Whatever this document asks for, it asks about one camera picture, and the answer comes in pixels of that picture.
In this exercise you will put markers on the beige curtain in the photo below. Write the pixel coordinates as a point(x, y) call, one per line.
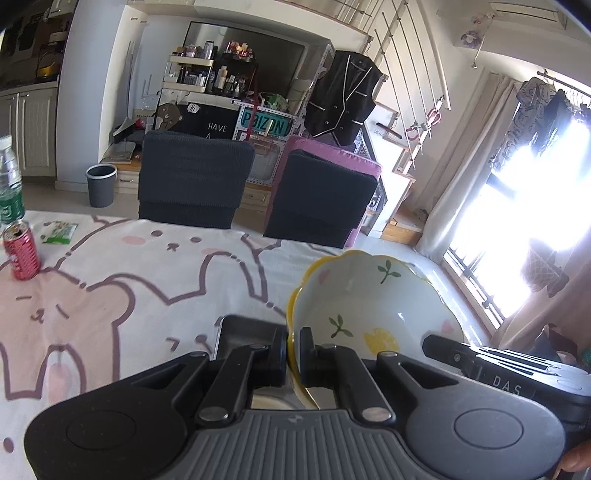
point(549, 304)

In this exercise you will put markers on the grey trash bin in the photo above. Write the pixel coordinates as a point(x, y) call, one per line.
point(101, 184)

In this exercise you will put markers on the perforated metal shelf frame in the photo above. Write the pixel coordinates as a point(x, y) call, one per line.
point(318, 69)

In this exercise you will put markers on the white kitchen cabinet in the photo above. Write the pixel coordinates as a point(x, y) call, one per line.
point(27, 129)

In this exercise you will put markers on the floral yellow-rimmed bowl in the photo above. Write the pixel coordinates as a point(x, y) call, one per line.
point(369, 295)

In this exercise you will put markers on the white air conditioner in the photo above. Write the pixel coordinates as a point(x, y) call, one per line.
point(526, 9)

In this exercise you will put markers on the black letter board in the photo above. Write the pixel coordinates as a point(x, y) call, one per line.
point(207, 122)

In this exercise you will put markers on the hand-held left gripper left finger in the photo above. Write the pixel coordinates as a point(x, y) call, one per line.
point(272, 360)

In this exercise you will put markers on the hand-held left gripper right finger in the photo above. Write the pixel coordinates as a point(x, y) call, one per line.
point(308, 360)

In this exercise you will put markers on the white cosmetics rack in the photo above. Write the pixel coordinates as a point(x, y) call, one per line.
point(189, 69)

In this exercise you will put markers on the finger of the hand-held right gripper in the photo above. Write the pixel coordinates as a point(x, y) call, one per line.
point(448, 350)

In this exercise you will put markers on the brown bear cutout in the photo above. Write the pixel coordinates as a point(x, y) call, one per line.
point(168, 117)

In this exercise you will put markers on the hanging clothes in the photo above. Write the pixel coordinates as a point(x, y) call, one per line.
point(535, 110)

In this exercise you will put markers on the black vest white trim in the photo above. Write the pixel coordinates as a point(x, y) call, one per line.
point(344, 97)

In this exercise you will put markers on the green snack packet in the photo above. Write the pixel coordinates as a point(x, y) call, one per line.
point(57, 230)

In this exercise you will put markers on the square steel tray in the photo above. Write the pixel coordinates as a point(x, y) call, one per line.
point(240, 330)

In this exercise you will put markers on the yellow pot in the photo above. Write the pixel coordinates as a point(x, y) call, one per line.
point(46, 67)

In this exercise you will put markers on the metal stair railing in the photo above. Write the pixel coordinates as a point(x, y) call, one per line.
point(406, 55)

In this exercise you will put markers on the person's right hand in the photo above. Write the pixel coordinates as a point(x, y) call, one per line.
point(577, 457)

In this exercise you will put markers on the clear water bottle green label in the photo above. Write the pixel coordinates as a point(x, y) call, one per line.
point(9, 184)

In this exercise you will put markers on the teal sign plate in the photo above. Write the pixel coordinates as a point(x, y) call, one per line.
point(265, 124)

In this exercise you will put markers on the red drink can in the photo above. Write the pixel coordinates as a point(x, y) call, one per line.
point(23, 251)

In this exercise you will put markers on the white curtain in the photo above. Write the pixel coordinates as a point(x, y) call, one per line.
point(471, 175)

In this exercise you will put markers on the pink chair cover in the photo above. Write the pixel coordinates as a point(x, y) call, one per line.
point(332, 150)

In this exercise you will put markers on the bear-print tablecloth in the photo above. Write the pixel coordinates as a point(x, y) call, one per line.
point(138, 295)

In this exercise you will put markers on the dark fabric chair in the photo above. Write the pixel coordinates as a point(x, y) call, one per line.
point(194, 180)
point(323, 198)

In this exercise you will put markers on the mesh bag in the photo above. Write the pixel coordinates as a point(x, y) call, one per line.
point(542, 272)

